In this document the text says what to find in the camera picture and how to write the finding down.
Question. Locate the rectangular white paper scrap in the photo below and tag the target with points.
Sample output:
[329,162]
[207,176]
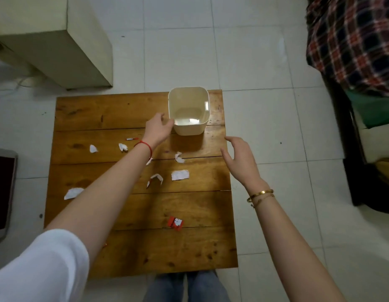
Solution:
[180,175]

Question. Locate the person's right thumb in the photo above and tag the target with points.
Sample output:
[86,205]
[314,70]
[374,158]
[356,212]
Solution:
[226,158]

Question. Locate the long white paper scrap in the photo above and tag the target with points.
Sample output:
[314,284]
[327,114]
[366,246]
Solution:
[73,193]

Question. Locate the tiny white paper scrap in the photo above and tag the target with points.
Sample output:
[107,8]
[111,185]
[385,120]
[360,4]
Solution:
[149,161]

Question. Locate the person's right forearm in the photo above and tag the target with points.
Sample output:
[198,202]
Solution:
[289,248]

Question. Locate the red black plaid blanket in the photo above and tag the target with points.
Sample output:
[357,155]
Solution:
[355,40]

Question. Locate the person's left fingers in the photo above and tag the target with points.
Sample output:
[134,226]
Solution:
[165,120]

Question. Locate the beige cabinet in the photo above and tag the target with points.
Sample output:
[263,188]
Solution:
[55,37]

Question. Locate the person's left forearm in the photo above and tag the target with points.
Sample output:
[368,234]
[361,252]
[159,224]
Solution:
[109,188]

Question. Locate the dark wooden bed frame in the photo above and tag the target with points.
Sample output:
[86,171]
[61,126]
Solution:
[348,154]

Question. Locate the white plastic bin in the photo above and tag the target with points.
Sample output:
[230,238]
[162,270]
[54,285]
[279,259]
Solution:
[188,103]

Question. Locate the yellow brown slipper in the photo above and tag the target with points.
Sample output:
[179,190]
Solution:
[387,169]

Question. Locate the small white paper scrap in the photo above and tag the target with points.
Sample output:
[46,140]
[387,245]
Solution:
[93,149]
[122,147]

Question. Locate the crumpled white paper scrap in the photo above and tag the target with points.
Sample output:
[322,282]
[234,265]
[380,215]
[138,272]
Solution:
[179,158]

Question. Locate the person's left hand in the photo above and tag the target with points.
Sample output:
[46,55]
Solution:
[156,130]

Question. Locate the person's right hand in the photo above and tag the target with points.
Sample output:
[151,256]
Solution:
[244,166]

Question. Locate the grey framed dark screen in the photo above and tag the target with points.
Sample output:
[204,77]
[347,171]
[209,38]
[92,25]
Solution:
[2,191]

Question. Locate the person's blue jeans legs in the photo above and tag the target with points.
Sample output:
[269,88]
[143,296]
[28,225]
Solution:
[188,287]

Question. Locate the crumpled red white packet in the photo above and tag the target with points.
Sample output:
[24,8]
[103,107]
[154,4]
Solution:
[175,223]

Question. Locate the green cloth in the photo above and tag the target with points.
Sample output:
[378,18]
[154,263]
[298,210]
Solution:
[370,108]

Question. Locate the white shirt sleeve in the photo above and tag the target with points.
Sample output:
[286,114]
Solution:
[40,270]

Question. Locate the curved white paper scrap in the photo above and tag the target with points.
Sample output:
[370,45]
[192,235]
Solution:
[158,177]

